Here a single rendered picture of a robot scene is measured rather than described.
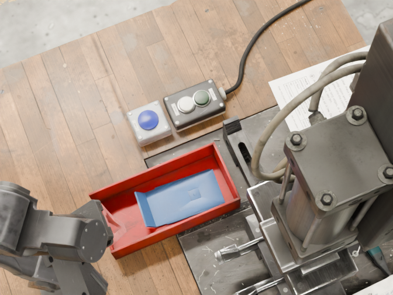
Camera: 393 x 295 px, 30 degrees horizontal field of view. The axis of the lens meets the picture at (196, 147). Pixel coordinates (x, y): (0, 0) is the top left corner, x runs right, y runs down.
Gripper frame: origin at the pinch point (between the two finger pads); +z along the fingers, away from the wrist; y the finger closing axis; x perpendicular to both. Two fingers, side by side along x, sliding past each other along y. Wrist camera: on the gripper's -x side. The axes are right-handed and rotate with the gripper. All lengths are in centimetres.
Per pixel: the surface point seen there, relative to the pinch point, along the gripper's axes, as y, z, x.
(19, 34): -67, 90, 108
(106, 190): -7.2, 13.6, 11.9
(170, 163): 3.8, 19.8, 12.0
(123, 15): -36, 108, 100
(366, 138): 47, -20, -12
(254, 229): 13.0, 21.2, -6.1
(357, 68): 49, -19, -4
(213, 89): 14.1, 28.8, 23.3
